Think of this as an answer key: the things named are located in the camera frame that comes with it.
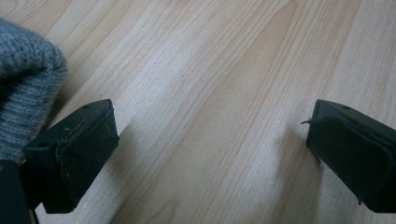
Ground grey knit glove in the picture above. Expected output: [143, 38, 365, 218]
[0, 18, 68, 162]

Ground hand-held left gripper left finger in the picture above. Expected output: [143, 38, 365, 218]
[21, 98, 120, 215]

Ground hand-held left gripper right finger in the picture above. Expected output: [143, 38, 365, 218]
[301, 98, 396, 215]

